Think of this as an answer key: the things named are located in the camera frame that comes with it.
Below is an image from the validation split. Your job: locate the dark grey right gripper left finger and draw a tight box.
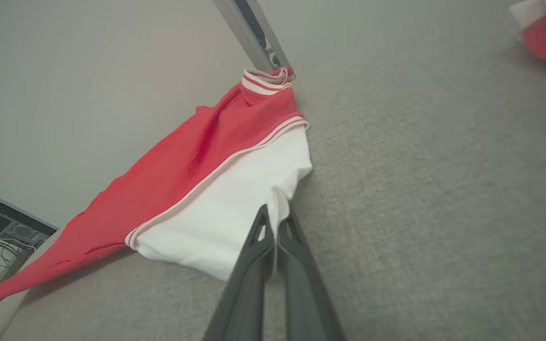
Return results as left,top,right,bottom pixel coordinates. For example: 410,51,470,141
203,205,276,341

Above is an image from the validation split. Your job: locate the red and white jersey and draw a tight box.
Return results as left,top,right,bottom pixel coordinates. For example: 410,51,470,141
0,66,313,308

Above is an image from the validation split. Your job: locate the shelf with equipment and cables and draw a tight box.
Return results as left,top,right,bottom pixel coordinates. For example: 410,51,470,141
0,184,59,296

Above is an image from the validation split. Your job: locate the grey fabric sofa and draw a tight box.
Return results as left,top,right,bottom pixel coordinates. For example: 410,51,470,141
0,0,546,341

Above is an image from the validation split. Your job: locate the grey metal wall post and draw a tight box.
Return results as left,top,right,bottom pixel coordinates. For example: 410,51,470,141
214,0,296,79

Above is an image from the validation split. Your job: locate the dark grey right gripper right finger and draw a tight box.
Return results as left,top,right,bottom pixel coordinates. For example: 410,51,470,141
277,211,346,341

